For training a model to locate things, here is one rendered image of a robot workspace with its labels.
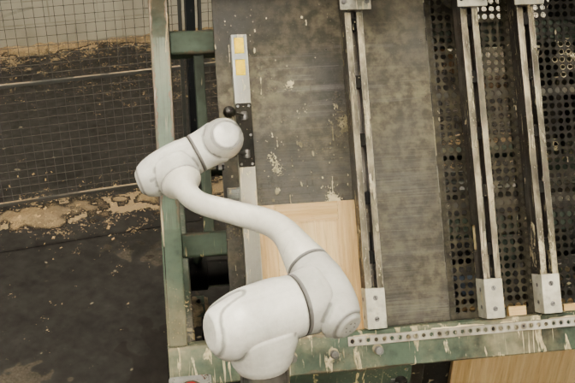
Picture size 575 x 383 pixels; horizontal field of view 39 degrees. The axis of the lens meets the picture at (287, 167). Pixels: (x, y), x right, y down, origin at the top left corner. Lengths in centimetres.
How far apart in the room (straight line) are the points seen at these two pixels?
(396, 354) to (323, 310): 98
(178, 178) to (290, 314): 53
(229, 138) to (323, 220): 67
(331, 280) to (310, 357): 89
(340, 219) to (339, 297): 93
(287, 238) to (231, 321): 28
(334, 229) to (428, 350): 48
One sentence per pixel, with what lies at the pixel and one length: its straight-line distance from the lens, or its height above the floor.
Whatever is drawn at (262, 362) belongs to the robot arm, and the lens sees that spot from 162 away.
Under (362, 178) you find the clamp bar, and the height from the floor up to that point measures 131.
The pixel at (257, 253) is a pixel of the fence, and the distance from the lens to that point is 250.
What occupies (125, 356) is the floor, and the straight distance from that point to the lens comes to 383.
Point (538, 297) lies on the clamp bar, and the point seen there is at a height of 95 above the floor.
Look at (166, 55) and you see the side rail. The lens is 254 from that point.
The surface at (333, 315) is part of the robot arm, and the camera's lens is 164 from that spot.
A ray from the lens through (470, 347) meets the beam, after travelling 266.
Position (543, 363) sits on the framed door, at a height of 50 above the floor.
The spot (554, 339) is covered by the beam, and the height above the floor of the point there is 84.
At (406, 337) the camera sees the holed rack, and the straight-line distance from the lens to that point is 259.
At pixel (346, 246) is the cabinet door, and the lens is 256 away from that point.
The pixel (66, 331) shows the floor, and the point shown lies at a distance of 401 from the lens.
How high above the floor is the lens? 259
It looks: 30 degrees down
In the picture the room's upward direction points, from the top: 1 degrees clockwise
